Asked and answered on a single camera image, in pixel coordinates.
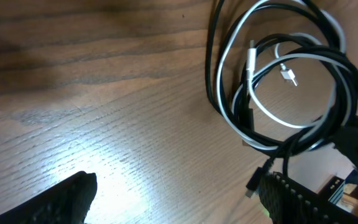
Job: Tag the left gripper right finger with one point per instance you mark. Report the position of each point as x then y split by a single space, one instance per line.
289 202

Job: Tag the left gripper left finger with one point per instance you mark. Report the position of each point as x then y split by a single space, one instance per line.
66 202

